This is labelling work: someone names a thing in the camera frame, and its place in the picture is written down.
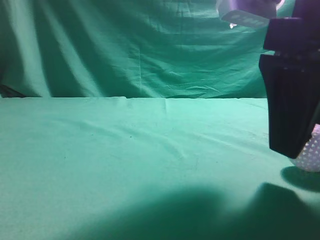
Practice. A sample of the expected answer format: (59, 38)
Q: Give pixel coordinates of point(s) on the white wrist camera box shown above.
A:
(248, 13)

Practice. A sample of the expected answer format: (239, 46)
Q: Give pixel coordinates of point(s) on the green backdrop curtain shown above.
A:
(126, 48)

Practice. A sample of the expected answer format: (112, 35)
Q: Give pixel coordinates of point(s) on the white golf ball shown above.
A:
(309, 157)

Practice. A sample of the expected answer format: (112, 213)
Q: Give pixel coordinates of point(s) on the green table cloth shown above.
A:
(148, 169)

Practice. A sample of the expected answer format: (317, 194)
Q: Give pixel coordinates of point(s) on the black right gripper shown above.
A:
(292, 86)

